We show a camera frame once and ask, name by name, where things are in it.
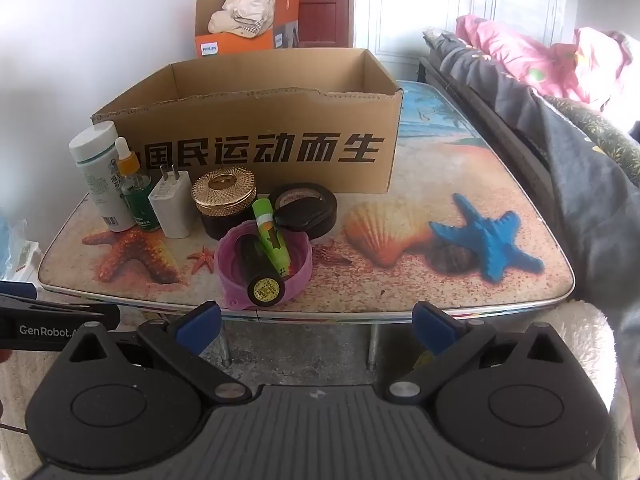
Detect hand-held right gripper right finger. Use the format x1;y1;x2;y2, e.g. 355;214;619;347
382;300;572;406

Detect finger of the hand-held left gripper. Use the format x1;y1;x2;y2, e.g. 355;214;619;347
0;281;38;298

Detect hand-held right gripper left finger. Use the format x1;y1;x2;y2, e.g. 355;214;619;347
57;300;253;407

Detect black cylinder with yellow label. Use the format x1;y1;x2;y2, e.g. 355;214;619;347
235;235;287;307

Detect green lip balm tube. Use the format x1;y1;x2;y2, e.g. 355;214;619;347
252;199;292;278

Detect pink plastic lid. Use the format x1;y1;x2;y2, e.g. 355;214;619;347
216;220;315;311

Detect white charger plug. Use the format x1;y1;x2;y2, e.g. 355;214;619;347
149;162;198;238

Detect white capped plastic bottle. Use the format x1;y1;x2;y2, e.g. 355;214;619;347
68;122;136;233

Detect brown cardboard box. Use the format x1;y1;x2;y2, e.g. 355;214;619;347
91;49;405;195

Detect blue plastic bag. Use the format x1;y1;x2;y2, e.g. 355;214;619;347
0;210;41;286

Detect dark jar with gold lid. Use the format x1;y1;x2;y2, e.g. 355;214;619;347
192;170;258;241

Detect green dropper bottle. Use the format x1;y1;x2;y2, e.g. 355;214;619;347
115;137;161;231

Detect white fluffy blanket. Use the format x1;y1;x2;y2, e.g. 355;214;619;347
545;300;640;480

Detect grey blanket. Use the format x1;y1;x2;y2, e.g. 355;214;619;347
425;27;640;351

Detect olive floral blanket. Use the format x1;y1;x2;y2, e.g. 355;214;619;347
545;95;640;181

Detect orange appliance box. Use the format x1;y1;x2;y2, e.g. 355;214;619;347
195;0;301;58

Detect pink blanket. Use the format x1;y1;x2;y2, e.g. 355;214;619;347
456;14;633;111

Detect cream cloth bundle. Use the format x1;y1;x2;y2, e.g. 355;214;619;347
207;0;277;38

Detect white panelled door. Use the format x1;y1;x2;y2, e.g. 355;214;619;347
370;0;566;81

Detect red wooden door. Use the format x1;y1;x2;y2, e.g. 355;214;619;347
236;0;355;48

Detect dark bed frame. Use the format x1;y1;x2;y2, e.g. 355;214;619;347
419;55;566;221

